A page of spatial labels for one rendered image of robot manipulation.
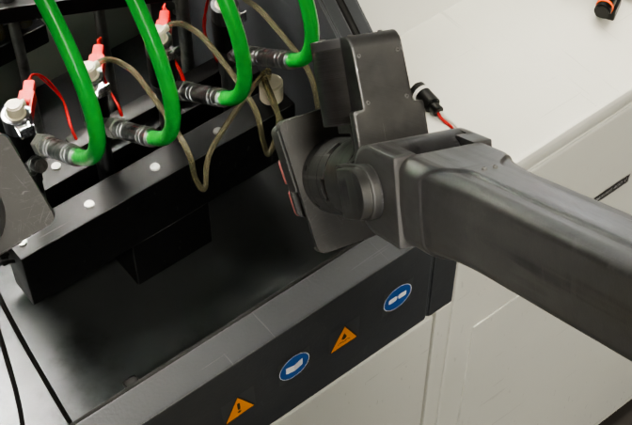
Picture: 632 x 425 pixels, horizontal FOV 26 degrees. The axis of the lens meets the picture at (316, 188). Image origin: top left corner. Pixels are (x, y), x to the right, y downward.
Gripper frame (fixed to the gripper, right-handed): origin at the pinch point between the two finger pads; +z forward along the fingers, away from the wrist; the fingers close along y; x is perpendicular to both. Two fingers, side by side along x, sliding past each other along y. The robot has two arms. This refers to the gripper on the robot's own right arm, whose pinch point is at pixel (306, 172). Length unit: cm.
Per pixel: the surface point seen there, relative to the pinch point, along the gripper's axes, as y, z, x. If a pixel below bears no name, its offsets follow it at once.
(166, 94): 9.0, 8.8, 7.2
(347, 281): -14.6, 24.6, -7.0
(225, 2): 14.9, 9.2, -0.1
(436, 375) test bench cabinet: -34, 49, -20
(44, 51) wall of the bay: 17, 65, 10
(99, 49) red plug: 14.8, 32.7, 8.2
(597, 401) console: -60, 88, -57
